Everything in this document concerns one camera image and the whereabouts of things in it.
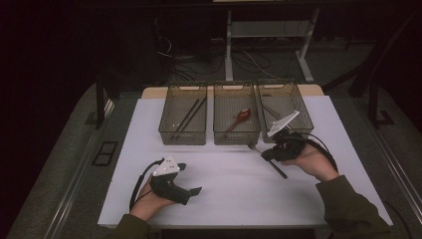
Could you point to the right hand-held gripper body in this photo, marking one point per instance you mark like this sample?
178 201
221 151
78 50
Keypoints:
288 146

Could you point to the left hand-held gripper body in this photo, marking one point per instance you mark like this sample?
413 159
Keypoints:
166 187

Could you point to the steel fork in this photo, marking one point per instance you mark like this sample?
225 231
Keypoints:
280 172

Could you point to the steel knife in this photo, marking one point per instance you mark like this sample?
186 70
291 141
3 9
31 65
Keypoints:
272 112

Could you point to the brown wooden spoon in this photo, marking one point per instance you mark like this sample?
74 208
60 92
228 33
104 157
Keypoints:
244 114

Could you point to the smoky clear plastic bin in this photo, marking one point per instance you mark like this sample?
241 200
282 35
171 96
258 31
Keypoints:
288 96
232 103
179 109

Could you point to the person's left hand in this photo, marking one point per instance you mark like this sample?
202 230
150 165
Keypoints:
147 202

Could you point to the person's right hand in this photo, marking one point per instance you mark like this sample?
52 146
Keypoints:
312 162

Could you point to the white table mat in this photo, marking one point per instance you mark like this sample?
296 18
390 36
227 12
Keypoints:
232 199

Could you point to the black metal stand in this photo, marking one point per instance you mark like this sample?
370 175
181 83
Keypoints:
373 99

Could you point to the white metal desk frame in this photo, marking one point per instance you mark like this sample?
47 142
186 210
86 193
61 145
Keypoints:
228 49

